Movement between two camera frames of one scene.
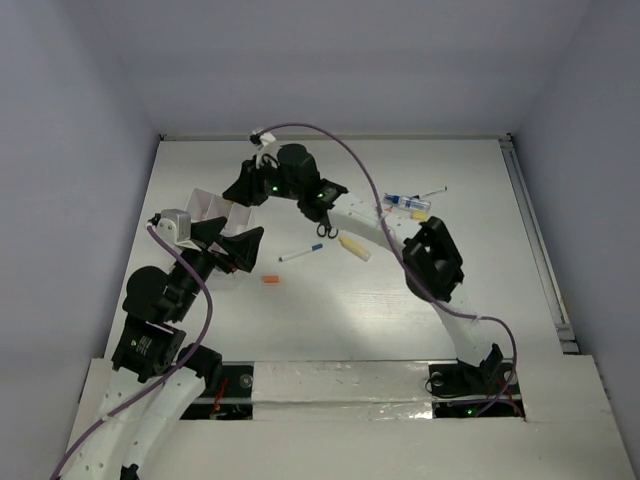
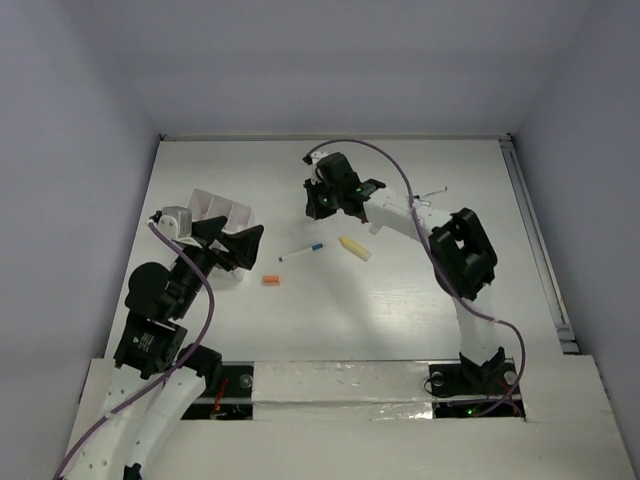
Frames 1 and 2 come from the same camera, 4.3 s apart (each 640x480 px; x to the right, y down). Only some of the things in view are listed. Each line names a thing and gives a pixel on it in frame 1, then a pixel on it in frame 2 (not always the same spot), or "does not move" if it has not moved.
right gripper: x=248 y=187 -> x=313 y=208
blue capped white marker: x=313 y=248 does not move
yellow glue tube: x=355 y=247 does not move
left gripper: x=242 y=247 does not move
